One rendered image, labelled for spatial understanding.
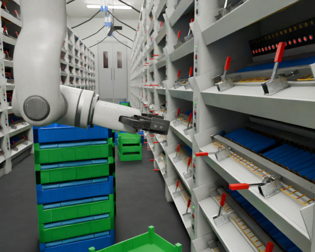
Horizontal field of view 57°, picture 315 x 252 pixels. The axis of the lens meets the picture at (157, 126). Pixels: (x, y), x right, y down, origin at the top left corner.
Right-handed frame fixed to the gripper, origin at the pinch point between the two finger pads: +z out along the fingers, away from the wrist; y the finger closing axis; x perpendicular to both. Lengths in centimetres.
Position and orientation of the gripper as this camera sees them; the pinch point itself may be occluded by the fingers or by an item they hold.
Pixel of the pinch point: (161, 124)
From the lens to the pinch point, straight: 66.3
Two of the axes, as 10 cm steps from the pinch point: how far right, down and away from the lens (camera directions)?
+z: 9.7, 1.9, 1.4
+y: 1.2, 1.4, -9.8
